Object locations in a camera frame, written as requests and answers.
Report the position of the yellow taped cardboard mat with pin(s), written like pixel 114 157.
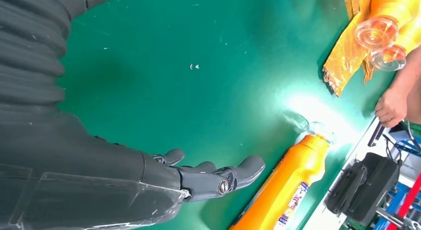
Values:
pixel 345 54

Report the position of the red pole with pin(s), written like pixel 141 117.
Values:
pixel 407 197

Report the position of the dark smartphone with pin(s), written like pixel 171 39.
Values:
pixel 376 134

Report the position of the black carrying case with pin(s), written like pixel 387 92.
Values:
pixel 378 189

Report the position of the person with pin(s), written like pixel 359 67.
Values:
pixel 393 106

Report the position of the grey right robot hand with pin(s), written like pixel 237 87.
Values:
pixel 82 182

